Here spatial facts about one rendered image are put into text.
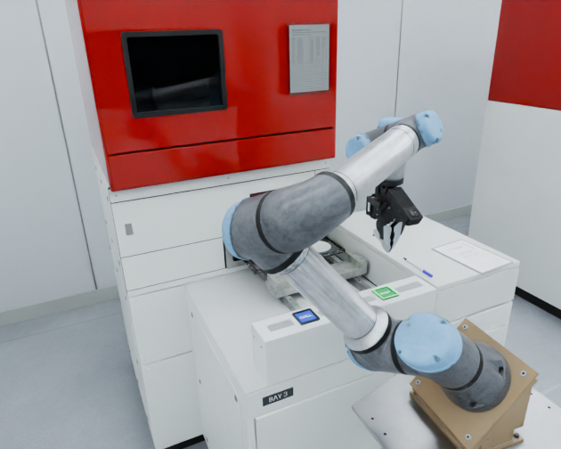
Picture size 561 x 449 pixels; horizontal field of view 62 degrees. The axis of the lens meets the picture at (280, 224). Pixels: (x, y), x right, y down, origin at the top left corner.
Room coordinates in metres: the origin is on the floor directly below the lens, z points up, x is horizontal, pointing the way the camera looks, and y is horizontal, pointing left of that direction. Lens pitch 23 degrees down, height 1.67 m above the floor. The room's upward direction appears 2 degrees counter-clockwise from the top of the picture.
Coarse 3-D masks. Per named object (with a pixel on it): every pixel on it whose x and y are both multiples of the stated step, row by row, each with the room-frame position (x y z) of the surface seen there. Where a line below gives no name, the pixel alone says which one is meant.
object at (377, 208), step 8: (384, 184) 1.14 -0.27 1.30; (392, 184) 1.13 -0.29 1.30; (400, 184) 1.14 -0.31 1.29; (376, 192) 1.19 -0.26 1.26; (384, 192) 1.16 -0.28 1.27; (368, 200) 1.19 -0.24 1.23; (376, 200) 1.16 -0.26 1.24; (384, 200) 1.16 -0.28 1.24; (376, 208) 1.16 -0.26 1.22; (384, 208) 1.13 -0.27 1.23; (392, 208) 1.13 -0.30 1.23; (376, 216) 1.17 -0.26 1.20; (384, 216) 1.12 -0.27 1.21; (392, 216) 1.14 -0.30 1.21
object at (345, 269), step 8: (336, 264) 1.50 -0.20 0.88; (344, 264) 1.50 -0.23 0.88; (352, 264) 1.49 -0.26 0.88; (344, 272) 1.44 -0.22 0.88; (352, 272) 1.44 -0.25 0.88; (360, 272) 1.46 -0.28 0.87; (272, 288) 1.34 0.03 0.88; (288, 288) 1.34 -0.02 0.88; (272, 296) 1.34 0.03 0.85; (280, 296) 1.33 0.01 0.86
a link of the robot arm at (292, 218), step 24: (408, 120) 0.99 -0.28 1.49; (432, 120) 0.97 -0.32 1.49; (384, 144) 0.89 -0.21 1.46; (408, 144) 0.92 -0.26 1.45; (432, 144) 0.97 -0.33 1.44; (336, 168) 0.81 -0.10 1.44; (360, 168) 0.81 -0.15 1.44; (384, 168) 0.84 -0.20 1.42; (288, 192) 0.73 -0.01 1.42; (312, 192) 0.72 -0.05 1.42; (336, 192) 0.73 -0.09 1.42; (360, 192) 0.78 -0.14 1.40; (264, 216) 0.72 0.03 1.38; (288, 216) 0.70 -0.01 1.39; (312, 216) 0.70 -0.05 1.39; (336, 216) 0.72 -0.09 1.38; (288, 240) 0.70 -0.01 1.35; (312, 240) 0.71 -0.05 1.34
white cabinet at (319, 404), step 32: (192, 320) 1.41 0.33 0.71; (480, 320) 1.26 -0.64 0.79; (224, 384) 1.09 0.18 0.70; (288, 384) 0.97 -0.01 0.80; (320, 384) 1.01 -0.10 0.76; (352, 384) 1.05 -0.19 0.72; (224, 416) 1.12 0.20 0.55; (256, 416) 0.93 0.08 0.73; (288, 416) 0.97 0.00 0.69; (320, 416) 1.01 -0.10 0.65; (352, 416) 1.05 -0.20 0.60; (224, 448) 1.16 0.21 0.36; (256, 448) 0.93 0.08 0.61; (288, 448) 0.97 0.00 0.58; (320, 448) 1.01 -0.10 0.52; (352, 448) 1.06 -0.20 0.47
